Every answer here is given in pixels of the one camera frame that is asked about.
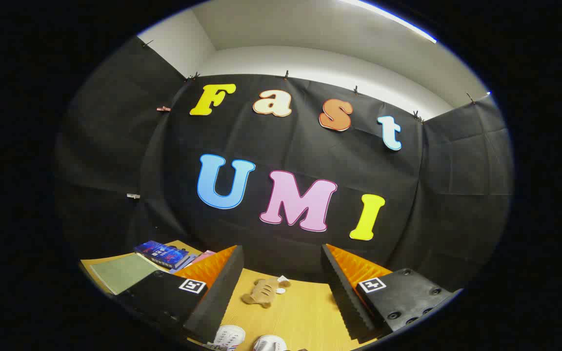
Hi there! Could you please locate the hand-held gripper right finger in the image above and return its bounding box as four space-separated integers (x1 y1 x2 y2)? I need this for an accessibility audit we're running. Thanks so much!
322 244 463 341

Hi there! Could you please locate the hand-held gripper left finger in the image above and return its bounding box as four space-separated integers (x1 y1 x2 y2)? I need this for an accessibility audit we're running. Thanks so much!
117 245 244 345

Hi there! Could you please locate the white canvas shoe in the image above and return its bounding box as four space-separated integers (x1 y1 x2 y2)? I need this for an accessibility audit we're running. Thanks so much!
212 325 246 351
253 335 287 351

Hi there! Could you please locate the pale yellow fabric storage box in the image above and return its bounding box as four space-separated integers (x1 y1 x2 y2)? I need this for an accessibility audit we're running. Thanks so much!
90 253 162 295

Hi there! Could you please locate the pink book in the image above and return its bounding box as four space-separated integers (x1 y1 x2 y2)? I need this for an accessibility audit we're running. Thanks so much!
191 250 216 266

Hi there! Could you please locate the brown bread plush toy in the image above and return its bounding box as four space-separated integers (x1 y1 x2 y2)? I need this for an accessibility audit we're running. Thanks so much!
241 275 290 309

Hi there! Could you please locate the lavender blue book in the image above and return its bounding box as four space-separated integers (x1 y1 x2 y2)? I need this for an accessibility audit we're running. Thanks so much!
170 254 199 273

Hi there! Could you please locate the dark blue book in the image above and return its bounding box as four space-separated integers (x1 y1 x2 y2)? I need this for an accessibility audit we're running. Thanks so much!
134 240 192 270

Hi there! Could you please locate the row of small black clips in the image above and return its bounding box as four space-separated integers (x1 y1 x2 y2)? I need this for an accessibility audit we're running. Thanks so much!
141 40 477 123

